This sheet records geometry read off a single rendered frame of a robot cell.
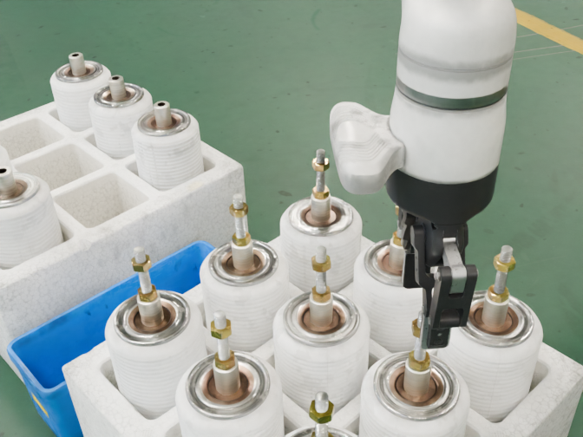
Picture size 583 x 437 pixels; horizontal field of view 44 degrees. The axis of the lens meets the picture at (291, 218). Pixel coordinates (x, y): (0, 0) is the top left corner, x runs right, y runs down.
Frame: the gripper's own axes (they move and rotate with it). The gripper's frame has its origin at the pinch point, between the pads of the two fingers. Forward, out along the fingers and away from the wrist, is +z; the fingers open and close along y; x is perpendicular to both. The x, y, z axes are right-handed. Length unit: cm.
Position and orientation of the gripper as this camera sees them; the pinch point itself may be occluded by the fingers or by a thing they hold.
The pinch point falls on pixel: (425, 303)
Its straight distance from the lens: 59.2
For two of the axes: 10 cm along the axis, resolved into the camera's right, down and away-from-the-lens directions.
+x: -10.0, 0.7, -0.4
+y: -0.7, -6.0, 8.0
